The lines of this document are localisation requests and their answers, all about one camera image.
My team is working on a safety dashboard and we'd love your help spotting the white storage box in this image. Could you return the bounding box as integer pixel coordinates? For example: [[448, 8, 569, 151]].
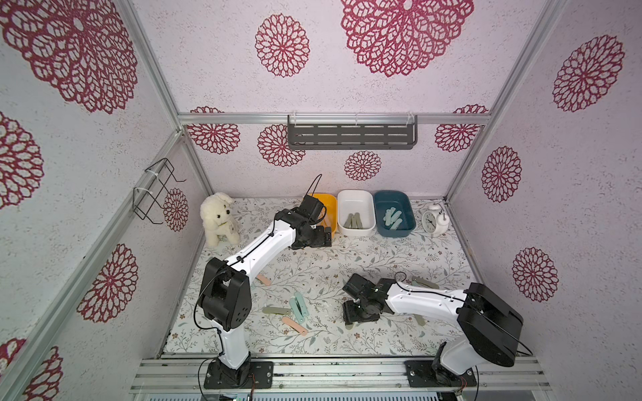
[[337, 190, 376, 237]]

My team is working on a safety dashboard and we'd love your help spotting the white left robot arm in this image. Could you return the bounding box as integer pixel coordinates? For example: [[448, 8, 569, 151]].
[[197, 195, 332, 370]]

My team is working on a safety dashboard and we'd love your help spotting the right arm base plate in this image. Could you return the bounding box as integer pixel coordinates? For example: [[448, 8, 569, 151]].
[[404, 359, 477, 389]]

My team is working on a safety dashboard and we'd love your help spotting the black wire wall rack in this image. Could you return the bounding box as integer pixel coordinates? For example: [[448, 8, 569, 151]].
[[131, 157, 185, 226]]

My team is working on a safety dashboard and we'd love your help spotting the grey wall shelf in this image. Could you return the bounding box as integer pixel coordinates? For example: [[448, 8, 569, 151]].
[[286, 116, 418, 150]]

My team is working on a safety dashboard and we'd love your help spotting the white alarm clock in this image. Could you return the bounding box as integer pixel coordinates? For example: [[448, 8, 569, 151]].
[[421, 202, 450, 237]]

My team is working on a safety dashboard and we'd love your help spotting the dark teal storage box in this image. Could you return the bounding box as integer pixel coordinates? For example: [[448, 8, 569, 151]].
[[374, 190, 416, 238]]

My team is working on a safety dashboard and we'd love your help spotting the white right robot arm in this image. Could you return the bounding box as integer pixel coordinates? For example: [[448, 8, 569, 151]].
[[343, 273, 523, 379]]

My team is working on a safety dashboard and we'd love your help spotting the white plush dog toy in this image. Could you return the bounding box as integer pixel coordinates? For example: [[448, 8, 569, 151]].
[[200, 192, 241, 249]]

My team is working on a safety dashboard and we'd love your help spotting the yellow storage box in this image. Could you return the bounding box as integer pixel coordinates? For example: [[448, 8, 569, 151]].
[[314, 194, 338, 238]]

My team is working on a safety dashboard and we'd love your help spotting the mint green fruit knife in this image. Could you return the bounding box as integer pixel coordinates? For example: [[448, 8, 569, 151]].
[[289, 297, 304, 325], [294, 292, 309, 319], [390, 218, 403, 231], [391, 211, 402, 223], [384, 207, 396, 225], [387, 211, 401, 226]]

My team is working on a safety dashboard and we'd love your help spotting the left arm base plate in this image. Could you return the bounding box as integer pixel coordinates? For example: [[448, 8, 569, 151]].
[[203, 359, 274, 390]]

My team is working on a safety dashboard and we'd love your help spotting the pink fruit knife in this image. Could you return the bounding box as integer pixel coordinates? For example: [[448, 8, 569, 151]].
[[282, 317, 309, 336], [256, 274, 272, 286]]

